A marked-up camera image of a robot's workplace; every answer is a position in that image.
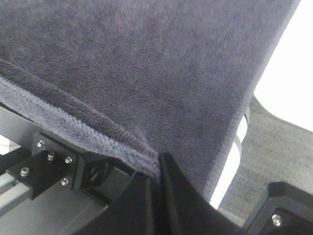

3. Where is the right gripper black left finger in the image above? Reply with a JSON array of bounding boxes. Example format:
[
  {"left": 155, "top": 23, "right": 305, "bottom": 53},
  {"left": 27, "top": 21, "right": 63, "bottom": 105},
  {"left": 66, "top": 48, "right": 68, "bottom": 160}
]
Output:
[{"left": 74, "top": 173, "right": 157, "bottom": 235}]

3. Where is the dark navy towel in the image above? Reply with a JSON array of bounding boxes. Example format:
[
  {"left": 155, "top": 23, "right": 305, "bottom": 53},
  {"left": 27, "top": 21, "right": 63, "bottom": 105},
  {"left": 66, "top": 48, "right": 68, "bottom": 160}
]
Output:
[{"left": 0, "top": 0, "right": 299, "bottom": 200}]

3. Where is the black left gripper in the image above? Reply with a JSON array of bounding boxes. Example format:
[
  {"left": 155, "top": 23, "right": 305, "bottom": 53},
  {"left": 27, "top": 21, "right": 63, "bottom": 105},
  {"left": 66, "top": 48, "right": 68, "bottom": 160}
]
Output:
[{"left": 0, "top": 133, "right": 134, "bottom": 235}]

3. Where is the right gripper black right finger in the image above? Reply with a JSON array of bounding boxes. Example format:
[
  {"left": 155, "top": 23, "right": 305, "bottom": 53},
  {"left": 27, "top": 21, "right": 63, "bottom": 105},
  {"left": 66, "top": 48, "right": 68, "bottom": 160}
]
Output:
[{"left": 159, "top": 153, "right": 245, "bottom": 235}]

